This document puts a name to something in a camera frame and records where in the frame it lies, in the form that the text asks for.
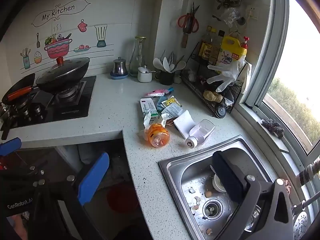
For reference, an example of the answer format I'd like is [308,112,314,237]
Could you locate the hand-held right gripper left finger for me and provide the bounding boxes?
[30,152,110,240]

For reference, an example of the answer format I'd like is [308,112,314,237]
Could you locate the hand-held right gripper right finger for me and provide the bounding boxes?
[212,151,294,240]

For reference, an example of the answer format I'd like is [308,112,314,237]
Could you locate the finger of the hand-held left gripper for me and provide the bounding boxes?
[15,159,49,189]
[0,137,22,157]

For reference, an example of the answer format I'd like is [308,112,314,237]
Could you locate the clear plastic bottle white cap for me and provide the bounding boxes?
[185,119,216,148]

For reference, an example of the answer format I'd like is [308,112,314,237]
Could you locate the white paper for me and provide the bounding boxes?
[173,112,197,137]

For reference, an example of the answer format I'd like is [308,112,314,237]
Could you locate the orange plastic bottle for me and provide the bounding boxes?
[147,123,170,148]

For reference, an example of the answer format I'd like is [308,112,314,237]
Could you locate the white tissue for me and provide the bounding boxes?
[143,112,170,130]

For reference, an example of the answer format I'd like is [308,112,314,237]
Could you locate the white medicine box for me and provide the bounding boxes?
[139,98,159,119]

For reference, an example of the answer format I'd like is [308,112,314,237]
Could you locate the yellow sauce packet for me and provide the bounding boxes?
[161,96,182,109]

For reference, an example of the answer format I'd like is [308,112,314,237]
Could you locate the small blue wrapper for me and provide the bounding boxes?
[155,96,167,111]

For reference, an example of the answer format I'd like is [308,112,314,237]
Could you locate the pink and blue wrapper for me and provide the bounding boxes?
[146,87,174,97]

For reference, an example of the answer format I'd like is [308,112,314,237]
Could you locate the white bowl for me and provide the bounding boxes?
[212,174,227,193]

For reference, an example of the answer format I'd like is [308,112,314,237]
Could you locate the scattered eggshell fragments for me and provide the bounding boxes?
[187,189,215,235]

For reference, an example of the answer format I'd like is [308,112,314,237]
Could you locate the sink drain strainer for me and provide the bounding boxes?
[202,199,223,220]

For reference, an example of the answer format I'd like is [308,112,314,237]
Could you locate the stainless steel sink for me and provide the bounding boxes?
[159,135,308,240]

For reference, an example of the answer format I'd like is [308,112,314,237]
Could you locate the black frying pan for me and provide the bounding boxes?
[1,73,37,105]

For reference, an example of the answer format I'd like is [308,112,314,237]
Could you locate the black round lid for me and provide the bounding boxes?
[214,106,227,119]

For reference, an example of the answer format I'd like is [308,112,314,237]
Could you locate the dark scouring pad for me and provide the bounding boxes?
[261,117,285,138]

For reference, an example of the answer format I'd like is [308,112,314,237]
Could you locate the black gas stove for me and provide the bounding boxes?
[0,75,97,140]

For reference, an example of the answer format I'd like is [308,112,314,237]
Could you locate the striped wrapped faucet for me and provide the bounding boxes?
[295,159,320,187]

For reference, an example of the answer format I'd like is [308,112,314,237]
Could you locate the black crumpled bag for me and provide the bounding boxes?
[217,86,235,103]

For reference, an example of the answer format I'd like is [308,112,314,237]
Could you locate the ginger root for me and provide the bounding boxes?
[203,90,223,103]

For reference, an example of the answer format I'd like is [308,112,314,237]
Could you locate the steel perforated ladle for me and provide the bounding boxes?
[292,192,316,240]

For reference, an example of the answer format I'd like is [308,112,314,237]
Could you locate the glass lid with red knob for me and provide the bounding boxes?
[37,56,90,85]

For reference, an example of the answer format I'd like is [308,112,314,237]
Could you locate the clear disposable glove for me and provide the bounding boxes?
[206,55,247,93]

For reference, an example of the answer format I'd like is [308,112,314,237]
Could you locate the white seasoning jar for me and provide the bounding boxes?
[137,65,153,83]

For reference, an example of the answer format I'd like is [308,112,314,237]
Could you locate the steel canister with lid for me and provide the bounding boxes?
[112,57,127,76]

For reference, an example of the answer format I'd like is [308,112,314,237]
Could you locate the dark green mug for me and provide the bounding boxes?
[154,70,175,86]

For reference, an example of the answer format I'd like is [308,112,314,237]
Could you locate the white ceramic spoon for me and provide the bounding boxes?
[153,57,164,72]
[162,56,172,72]
[174,60,187,72]

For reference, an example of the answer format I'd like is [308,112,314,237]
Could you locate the glass carafe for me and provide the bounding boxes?
[129,36,146,77]

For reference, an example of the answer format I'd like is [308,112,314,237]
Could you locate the yellow detergent bottle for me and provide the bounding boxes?
[217,35,248,67]

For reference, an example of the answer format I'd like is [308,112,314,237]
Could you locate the black capped dark bottle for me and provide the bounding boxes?
[217,30,226,55]

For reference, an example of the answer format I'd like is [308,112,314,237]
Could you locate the clear hanging plastic bag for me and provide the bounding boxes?
[221,7,243,28]

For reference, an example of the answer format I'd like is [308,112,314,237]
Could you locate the black wire rack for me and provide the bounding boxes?
[180,42,252,117]

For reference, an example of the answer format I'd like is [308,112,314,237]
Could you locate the black wok with orange handle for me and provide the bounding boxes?
[7,57,90,100]

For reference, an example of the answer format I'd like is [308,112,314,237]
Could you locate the cartoon wall sticker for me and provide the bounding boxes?
[19,0,115,70]

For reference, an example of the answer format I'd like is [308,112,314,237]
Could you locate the white window frame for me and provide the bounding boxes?
[235,0,320,205]

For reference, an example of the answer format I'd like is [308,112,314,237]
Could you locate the knife with wooden handle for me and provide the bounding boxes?
[181,25,192,48]

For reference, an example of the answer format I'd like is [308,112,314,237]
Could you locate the red handled scissors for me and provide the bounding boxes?
[177,2,200,34]

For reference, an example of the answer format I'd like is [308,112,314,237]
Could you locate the white wall socket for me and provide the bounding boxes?
[246,7,259,20]

